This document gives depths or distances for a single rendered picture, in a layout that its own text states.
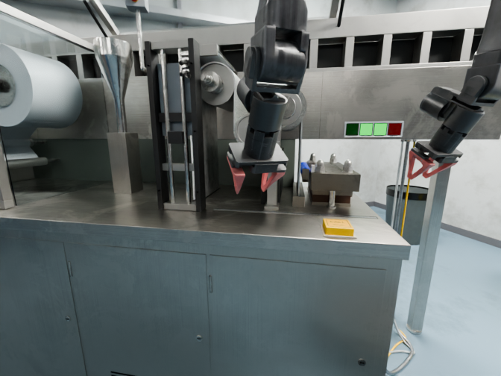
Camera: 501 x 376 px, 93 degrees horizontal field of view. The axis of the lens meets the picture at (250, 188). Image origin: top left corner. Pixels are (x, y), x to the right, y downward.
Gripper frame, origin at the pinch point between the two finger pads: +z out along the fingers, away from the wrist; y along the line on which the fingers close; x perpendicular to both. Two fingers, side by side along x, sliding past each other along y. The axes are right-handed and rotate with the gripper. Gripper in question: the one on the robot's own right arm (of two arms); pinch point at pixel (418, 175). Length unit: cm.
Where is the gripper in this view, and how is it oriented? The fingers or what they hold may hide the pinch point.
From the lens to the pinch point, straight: 82.1
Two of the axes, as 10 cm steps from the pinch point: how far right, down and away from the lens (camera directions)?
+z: -1.6, 7.5, 6.4
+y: -9.4, 0.7, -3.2
